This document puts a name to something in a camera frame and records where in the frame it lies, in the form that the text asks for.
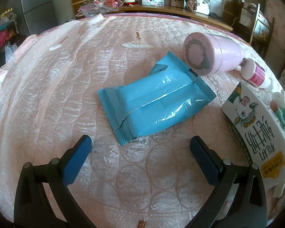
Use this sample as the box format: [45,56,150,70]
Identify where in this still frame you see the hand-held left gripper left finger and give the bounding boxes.
[14,135,98,228]

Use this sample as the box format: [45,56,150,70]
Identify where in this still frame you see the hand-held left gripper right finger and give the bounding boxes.
[180,135,268,228]

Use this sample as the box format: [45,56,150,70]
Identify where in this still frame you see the blue plastic wrapper packet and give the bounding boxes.
[97,51,217,146]

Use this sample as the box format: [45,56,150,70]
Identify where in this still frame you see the white tissue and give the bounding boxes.
[264,90,285,110]

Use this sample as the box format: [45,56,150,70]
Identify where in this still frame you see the small white pink-label bottle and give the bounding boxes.
[240,59,274,91]

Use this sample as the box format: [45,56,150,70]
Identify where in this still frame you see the large pink bottle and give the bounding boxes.
[183,32,246,76]

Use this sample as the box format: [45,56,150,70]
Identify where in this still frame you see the white plastic bag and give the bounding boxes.
[5,41,18,63]

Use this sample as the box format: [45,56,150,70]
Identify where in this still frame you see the framed picture on chair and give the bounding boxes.
[253,19,270,41]

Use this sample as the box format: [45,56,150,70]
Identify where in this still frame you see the pile of colourful clothes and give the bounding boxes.
[0,9,22,61]

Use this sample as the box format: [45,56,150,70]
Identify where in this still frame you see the low wooden cabinet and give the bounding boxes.
[72,4,233,31]

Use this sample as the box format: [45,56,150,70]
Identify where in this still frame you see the framed wedding photo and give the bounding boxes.
[197,0,211,15]

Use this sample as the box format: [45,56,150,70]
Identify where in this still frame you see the dark wooden chair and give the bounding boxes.
[233,0,276,55]

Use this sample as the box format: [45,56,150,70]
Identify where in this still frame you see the plastic-wrapped flower bouquet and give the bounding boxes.
[77,0,124,18]

